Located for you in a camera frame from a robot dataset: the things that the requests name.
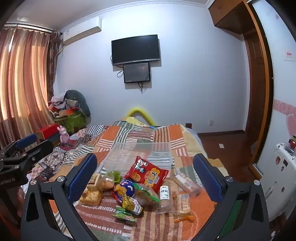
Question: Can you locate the red box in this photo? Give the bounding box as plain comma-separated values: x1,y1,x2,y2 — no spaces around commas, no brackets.
36,123,61,139

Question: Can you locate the yellow bed rail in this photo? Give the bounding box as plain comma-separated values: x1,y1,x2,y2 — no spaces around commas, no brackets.
126,107,158,127

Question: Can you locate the small black monitor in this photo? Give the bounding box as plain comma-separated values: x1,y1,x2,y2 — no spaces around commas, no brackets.
123,62,151,84

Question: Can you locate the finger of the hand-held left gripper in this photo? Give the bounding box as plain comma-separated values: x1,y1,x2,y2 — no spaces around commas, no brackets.
0,139,54,173
0,133,38,158

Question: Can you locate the red snack bag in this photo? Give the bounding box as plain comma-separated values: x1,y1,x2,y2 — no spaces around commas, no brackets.
125,156,169,188

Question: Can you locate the pink plush toy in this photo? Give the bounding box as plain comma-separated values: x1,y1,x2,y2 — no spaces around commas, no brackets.
57,126,71,145

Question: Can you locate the white appliance with stickers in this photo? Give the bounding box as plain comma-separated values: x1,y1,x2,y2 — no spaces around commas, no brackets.
260,142,296,222

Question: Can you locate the striped patchwork blanket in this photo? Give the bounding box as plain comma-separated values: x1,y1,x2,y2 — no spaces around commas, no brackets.
46,119,230,241

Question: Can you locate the black wall television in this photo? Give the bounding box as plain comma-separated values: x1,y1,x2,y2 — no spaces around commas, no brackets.
111,35,161,66

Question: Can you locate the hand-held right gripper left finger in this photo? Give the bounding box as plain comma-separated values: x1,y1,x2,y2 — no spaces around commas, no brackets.
21,153,98,241

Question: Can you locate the clear green-zip bread bag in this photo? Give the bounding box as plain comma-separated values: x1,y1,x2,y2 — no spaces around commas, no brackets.
133,183,161,207

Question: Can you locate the small green snack packet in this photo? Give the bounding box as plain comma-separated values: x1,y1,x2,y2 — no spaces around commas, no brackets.
111,206,137,220

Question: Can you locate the clear plastic container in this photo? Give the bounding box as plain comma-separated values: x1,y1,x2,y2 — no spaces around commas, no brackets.
103,142,174,172

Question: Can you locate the orange striped curtain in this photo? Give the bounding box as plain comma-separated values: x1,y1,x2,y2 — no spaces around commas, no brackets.
0,23,62,149

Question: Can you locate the white label biscuit pack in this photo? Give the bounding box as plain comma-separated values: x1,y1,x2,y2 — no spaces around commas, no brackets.
157,179,177,214

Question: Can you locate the wooden door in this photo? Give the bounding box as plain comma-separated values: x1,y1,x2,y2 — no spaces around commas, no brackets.
242,0,274,179

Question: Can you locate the clear biscuit tube pack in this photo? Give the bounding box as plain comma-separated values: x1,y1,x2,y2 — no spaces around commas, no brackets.
173,173,201,197

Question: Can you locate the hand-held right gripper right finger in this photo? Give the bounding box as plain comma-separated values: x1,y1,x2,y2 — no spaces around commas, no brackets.
193,153,271,241

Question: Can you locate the small orange packet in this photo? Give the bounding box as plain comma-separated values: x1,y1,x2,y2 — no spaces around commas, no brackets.
173,215,196,223

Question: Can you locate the clear square biscuit pack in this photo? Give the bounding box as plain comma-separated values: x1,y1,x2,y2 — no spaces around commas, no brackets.
174,193,191,217

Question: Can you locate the white air conditioner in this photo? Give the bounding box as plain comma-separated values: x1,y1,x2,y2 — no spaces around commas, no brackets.
60,17,102,45

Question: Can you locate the clear pastry bag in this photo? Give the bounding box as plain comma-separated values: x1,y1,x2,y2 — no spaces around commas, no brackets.
88,171,122,192

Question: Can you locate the wooden overhead cabinet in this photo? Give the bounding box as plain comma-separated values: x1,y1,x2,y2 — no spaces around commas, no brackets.
208,0,250,35

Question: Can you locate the pile of clothes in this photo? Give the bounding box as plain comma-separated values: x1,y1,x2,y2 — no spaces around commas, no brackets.
47,93,70,112

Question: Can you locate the dark box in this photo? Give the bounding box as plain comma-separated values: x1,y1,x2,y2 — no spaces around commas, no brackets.
43,133,61,148

